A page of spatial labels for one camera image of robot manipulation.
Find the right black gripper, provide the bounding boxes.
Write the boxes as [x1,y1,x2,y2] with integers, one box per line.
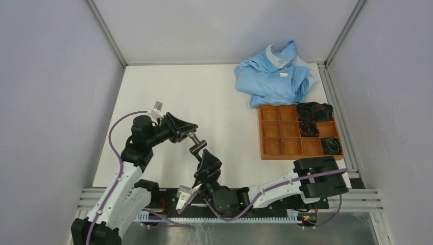
[191,148,223,203]

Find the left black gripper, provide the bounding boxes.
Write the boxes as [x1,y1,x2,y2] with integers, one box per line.
[147,111,198,148]

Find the small grey faucet fitting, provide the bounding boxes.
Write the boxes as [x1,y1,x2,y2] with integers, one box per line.
[188,132,200,144]

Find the dark metal faucet tee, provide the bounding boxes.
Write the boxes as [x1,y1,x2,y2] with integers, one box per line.
[189,138,207,163]

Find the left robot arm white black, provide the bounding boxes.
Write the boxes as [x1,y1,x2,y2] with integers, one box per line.
[71,111,198,244]

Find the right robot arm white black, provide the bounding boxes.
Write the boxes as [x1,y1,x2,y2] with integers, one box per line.
[192,149,348,222]

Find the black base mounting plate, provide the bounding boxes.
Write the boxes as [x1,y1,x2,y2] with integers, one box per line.
[128,187,329,219]

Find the orange compartment tray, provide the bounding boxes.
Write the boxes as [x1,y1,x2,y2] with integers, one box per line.
[258,102,344,160]

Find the blue crumpled cloth garment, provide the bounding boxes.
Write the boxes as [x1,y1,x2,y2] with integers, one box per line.
[234,40,318,108]

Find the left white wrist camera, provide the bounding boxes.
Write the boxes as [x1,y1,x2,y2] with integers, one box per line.
[148,101,164,120]

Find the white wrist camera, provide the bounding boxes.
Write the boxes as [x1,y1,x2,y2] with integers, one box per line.
[148,101,164,120]
[176,184,202,214]

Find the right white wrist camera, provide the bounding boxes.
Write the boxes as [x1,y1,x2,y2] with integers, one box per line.
[176,184,202,214]

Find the white slotted cable duct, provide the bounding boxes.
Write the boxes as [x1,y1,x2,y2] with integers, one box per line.
[134,211,317,225]

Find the black cable bundle middle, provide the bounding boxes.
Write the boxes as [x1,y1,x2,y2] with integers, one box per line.
[298,120,320,138]

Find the black cable bundle top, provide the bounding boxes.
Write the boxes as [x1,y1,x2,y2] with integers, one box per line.
[296,102,334,123]

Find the black green cable bundle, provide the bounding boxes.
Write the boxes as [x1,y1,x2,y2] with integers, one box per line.
[320,136,343,157]

